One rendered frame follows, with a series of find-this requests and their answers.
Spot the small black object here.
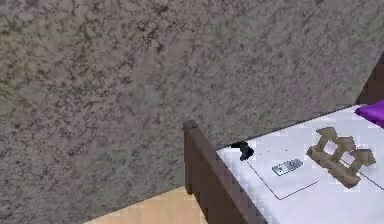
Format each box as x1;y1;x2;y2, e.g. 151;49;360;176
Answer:
230;140;255;162

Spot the brown bed with white mattress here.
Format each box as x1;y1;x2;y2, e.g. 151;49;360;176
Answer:
182;49;384;224

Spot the purple pillow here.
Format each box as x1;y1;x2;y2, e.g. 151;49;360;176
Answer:
354;99;384;130

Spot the tan wooden lattice object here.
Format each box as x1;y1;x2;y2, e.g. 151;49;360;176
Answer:
306;126;377;190

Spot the grey remote control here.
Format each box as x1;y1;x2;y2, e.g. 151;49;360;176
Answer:
271;158;305;177

